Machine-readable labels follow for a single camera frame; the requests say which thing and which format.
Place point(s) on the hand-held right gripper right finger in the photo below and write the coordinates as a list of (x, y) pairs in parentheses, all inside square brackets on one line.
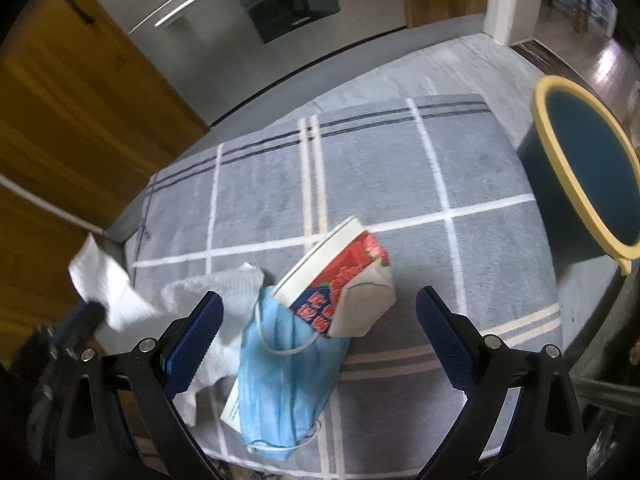
[(447, 342)]

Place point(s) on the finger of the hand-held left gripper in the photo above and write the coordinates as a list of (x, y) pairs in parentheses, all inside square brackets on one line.
[(85, 317)]

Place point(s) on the white paper towel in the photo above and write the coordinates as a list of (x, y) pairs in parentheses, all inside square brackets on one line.
[(225, 290), (105, 280)]

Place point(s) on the white paper card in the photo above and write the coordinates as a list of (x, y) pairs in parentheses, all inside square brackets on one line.
[(230, 407)]

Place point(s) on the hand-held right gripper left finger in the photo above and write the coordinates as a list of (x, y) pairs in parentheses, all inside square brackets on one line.
[(195, 345)]

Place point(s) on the red printed carton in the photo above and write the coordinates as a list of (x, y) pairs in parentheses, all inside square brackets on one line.
[(350, 260)]

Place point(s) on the large wooden cabinet door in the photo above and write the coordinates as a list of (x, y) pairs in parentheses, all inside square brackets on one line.
[(75, 110)]

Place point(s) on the blue face mask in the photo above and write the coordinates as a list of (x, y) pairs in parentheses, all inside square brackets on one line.
[(280, 385)]

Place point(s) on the teal bin with yellow rim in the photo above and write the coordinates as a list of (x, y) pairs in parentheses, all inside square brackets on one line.
[(590, 160)]

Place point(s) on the grey plaid mat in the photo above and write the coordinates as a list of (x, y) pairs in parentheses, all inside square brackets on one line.
[(375, 180)]

